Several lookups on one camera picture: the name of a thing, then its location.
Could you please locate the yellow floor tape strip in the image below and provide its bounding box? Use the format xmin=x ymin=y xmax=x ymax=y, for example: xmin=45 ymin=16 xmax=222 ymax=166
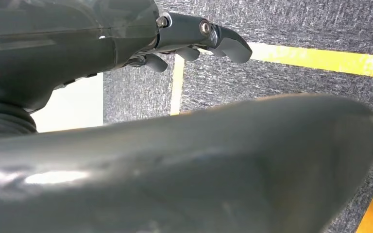
xmin=249 ymin=42 xmax=373 ymax=80

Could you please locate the white panel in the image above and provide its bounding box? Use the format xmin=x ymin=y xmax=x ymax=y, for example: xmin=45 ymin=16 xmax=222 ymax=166
xmin=30 ymin=73 xmax=104 ymax=133

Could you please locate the pale floor tape strip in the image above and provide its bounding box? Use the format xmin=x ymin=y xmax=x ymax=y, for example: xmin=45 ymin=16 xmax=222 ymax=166
xmin=170 ymin=54 xmax=186 ymax=116

